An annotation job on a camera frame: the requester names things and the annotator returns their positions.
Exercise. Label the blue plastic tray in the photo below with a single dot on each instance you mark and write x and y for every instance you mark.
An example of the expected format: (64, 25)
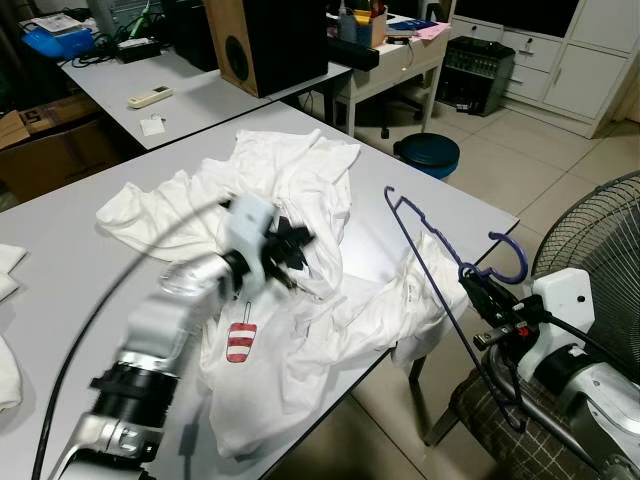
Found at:
(55, 42)

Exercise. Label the wooden loudspeaker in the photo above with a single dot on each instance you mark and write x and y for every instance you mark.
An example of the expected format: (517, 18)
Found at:
(280, 40)

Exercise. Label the small white paper tag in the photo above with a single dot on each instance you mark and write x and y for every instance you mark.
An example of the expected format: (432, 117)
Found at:
(153, 125)

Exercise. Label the white t-shirt with colourful print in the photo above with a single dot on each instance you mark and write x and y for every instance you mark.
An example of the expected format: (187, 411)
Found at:
(300, 380)

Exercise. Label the brown box with black print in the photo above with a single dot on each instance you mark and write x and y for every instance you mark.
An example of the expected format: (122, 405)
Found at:
(40, 150)

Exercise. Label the white cloth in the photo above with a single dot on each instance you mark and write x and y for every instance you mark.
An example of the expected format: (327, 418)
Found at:
(10, 270)
(8, 375)

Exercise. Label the black bar-shaped speaker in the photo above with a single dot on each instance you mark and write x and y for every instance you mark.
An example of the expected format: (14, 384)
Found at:
(353, 54)

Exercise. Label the black floor fan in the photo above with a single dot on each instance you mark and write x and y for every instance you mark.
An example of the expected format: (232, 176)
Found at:
(600, 230)

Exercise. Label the round blue bin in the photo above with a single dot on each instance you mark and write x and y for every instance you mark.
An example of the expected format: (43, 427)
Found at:
(427, 150)

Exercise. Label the black electronic unit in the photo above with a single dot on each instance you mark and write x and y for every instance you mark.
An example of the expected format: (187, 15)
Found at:
(475, 75)

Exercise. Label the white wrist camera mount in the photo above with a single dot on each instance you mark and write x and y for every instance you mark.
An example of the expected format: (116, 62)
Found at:
(565, 300)
(250, 225)

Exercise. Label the white drawer cabinet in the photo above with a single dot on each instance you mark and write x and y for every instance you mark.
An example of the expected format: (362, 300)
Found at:
(590, 80)

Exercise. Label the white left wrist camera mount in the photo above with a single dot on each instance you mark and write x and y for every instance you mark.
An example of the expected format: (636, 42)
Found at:
(250, 225)

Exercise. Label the brown pen holder box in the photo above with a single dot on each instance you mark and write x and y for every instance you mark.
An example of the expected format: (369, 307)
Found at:
(363, 28)

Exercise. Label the plain white t-shirt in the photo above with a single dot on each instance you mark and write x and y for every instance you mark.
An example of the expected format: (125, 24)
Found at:
(290, 170)

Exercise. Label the white remote control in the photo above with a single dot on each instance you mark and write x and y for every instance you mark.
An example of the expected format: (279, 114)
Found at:
(150, 97)

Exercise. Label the pink paper sheet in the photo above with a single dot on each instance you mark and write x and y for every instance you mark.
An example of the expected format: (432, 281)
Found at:
(432, 31)

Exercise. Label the black television screen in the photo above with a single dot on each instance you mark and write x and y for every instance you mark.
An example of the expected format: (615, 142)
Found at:
(515, 15)

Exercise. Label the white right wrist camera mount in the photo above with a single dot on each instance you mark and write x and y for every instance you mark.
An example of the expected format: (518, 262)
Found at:
(565, 300)

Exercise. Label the blue plastic hanger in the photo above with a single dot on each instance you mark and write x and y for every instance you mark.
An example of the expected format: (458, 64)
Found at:
(524, 258)

